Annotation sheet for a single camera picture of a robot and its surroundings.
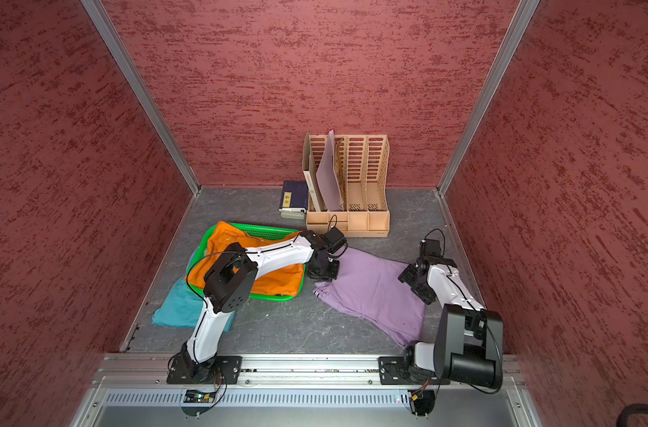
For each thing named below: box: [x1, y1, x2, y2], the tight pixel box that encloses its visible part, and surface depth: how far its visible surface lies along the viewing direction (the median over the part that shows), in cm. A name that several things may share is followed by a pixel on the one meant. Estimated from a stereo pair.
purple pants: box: [313, 243, 428, 347], surface depth 88 cm
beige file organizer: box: [303, 131, 392, 238], surface depth 107 cm
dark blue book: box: [279, 179, 308, 210], surface depth 121 cm
